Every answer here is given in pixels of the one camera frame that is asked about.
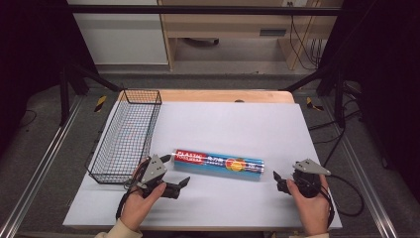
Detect blue plastic wrap box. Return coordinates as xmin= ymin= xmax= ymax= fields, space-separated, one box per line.
xmin=171 ymin=148 xmax=266 ymax=182

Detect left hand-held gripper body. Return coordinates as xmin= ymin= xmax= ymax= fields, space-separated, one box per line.
xmin=133 ymin=154 xmax=168 ymax=199

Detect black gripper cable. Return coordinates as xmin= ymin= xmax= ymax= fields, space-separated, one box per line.
xmin=115 ymin=158 xmax=150 ymax=221
xmin=319 ymin=174 xmax=366 ymax=230

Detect hanging black cables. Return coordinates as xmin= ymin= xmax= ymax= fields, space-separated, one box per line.
xmin=287 ymin=1 xmax=324 ymax=71

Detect thin black floor cable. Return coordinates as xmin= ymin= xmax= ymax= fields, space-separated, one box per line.
xmin=19 ymin=109 xmax=38 ymax=133

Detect wooden table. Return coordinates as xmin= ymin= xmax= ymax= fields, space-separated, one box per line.
xmin=117 ymin=88 xmax=296 ymax=104

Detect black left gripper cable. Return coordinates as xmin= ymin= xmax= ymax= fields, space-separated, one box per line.
xmin=115 ymin=158 xmax=150 ymax=221

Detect person's left hand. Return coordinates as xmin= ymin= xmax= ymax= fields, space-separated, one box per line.
xmin=119 ymin=181 xmax=168 ymax=232

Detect aluminium floor rail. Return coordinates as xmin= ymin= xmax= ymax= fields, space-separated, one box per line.
xmin=0 ymin=94 xmax=84 ymax=238
xmin=320 ymin=98 xmax=400 ymax=238

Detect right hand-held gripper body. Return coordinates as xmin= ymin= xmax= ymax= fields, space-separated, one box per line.
xmin=290 ymin=158 xmax=332 ymax=199

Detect white table mat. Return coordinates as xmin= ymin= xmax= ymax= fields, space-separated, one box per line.
xmin=61 ymin=100 xmax=344 ymax=231

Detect yellow black tape strip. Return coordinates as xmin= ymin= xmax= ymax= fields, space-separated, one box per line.
xmin=94 ymin=95 xmax=108 ymax=114
xmin=304 ymin=96 xmax=325 ymax=112

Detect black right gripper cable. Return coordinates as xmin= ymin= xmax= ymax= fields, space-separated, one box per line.
xmin=319 ymin=174 xmax=366 ymax=230

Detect black wire basket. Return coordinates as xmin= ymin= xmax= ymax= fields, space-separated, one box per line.
xmin=85 ymin=88 xmax=163 ymax=185

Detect white cabinet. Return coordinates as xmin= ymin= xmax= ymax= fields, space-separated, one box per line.
xmin=66 ymin=0 xmax=169 ymax=66

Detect black curtain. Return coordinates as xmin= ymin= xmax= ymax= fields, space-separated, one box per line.
xmin=317 ymin=0 xmax=420 ymax=194
xmin=0 ymin=0 xmax=99 ymax=159

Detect person's right hand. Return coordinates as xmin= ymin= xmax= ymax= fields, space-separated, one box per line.
xmin=286 ymin=174 xmax=332 ymax=237

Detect black metal stand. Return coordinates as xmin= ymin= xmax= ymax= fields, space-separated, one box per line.
xmin=282 ymin=63 xmax=349 ymax=129
xmin=58 ymin=63 xmax=122 ymax=127

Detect black horizontal frame bar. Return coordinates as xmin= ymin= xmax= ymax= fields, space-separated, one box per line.
xmin=64 ymin=4 xmax=345 ymax=17

